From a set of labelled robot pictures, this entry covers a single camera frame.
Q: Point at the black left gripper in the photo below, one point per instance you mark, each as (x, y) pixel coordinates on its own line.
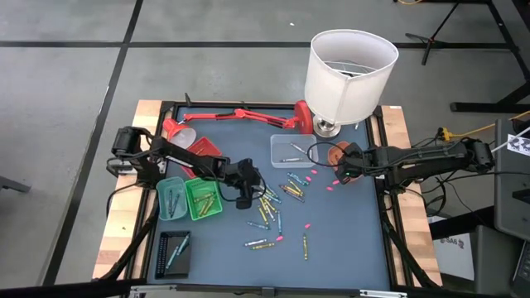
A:
(244, 176)

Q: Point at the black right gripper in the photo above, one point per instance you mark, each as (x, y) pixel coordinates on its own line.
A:
(352, 159)

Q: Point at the white grey crayon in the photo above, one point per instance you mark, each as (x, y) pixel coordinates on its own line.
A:
(255, 242)

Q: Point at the yellow green crayon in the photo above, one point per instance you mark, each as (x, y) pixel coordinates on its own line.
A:
(263, 246)
(305, 247)

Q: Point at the blue crayon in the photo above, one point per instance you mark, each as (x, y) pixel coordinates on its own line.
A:
(170, 203)
(176, 205)

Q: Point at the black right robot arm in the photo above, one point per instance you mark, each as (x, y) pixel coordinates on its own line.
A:
(414, 159)

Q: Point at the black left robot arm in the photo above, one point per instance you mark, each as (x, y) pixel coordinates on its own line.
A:
(182, 155)

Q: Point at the orange plastic basket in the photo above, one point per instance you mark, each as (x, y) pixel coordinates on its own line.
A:
(333, 155)

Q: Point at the green plastic basket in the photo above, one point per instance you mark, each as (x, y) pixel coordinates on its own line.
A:
(194, 213)

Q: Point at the clear plastic container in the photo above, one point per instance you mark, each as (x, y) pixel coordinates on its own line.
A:
(285, 142)

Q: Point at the red plastic basket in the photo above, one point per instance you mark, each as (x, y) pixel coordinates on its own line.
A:
(207, 147)

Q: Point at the teal plastic basket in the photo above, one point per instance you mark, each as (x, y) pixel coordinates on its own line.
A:
(163, 207)

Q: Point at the white shade table lamp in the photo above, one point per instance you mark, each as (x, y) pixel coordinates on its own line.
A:
(343, 95)

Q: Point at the red desk lamp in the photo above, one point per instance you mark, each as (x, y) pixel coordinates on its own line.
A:
(248, 114)

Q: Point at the wooden side board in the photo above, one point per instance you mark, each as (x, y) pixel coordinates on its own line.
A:
(418, 232)
(124, 232)

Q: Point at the black plastic tray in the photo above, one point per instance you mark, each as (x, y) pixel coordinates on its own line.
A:
(161, 256)

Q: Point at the black stand leg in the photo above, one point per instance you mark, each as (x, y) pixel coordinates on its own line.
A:
(488, 107)

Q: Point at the black tripod stand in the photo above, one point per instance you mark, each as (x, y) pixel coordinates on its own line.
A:
(432, 40)

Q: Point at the grey cabinet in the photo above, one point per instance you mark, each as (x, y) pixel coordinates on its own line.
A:
(513, 198)

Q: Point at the grey box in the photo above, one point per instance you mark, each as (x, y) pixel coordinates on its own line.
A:
(497, 265)

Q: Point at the printed marker sheet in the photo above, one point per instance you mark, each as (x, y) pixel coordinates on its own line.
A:
(519, 145)

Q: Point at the grey stand foot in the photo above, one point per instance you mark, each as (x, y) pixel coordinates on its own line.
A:
(12, 184)

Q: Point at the black table frame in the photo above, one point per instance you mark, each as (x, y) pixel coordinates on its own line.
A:
(227, 288)

